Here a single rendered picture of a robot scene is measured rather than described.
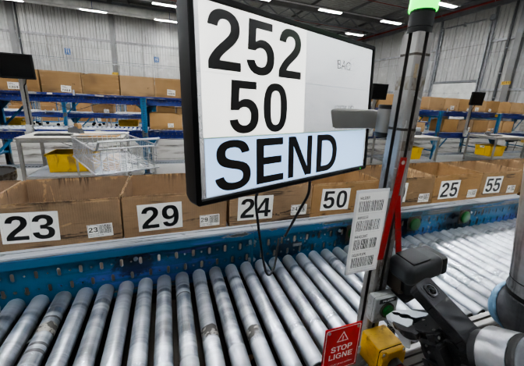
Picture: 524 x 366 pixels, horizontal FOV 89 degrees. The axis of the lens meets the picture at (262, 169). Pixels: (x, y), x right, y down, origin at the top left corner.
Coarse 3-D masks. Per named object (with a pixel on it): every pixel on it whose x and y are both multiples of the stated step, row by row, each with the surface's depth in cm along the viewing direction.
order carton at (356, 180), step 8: (336, 176) 161; (344, 176) 162; (352, 176) 155; (360, 176) 149; (368, 176) 143; (320, 184) 124; (328, 184) 125; (336, 184) 126; (344, 184) 128; (352, 184) 130; (360, 184) 131; (368, 184) 133; (376, 184) 135; (312, 192) 123; (320, 192) 125; (352, 192) 131; (312, 200) 124; (320, 200) 126; (352, 200) 132; (312, 208) 125; (352, 208) 134; (312, 216) 127
